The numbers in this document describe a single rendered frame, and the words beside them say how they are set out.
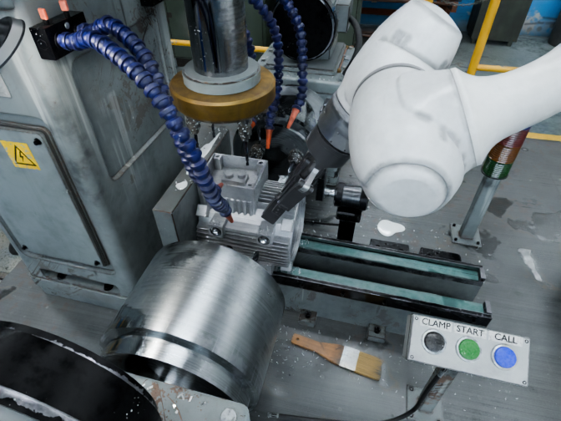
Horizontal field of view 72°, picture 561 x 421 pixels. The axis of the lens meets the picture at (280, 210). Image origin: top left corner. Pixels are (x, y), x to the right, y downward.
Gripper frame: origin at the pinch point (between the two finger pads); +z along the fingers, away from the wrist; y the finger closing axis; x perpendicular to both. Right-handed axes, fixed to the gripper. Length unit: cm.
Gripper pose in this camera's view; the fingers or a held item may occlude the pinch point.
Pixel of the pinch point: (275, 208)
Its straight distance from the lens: 73.7
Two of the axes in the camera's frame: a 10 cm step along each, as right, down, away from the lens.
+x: 8.4, 5.1, 1.8
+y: -2.5, 6.5, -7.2
